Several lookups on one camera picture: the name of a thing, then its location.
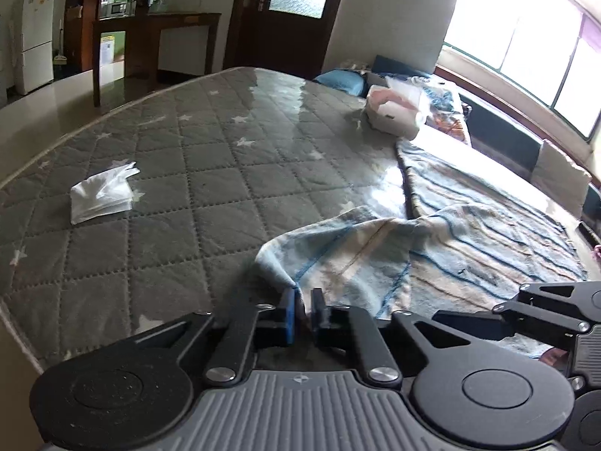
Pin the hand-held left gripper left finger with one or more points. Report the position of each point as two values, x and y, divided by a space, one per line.
289 314

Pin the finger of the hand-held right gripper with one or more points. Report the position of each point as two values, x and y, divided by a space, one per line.
563 296
469 322

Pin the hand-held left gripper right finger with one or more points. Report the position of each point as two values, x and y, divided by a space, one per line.
319 314

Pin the striped blue towel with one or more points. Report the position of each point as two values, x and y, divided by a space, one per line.
446 230

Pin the black remote control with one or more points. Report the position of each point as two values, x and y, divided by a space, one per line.
589 234

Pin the light grey cushion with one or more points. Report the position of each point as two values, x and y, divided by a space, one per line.
558 174

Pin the grey quilted star table cover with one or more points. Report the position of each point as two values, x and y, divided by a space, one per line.
164 150

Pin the white pink tissue box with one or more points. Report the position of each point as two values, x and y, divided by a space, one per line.
392 112

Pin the butterfly print pillow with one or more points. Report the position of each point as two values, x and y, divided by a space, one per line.
446 103

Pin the white paper tissue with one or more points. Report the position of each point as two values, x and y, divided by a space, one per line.
101 195

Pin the blue pillow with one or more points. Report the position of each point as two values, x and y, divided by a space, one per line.
342 82

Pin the green framed window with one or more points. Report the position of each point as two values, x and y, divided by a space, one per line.
530 42

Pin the dark wooden glass door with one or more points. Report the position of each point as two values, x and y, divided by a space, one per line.
286 42

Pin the dark wooden sideboard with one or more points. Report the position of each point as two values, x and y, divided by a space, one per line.
188 19

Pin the green white poster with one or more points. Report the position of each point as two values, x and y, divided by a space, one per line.
112 49

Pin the dark wooden shelf unit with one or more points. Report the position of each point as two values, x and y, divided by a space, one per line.
82 23

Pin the white refrigerator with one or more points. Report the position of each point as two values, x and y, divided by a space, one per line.
35 42

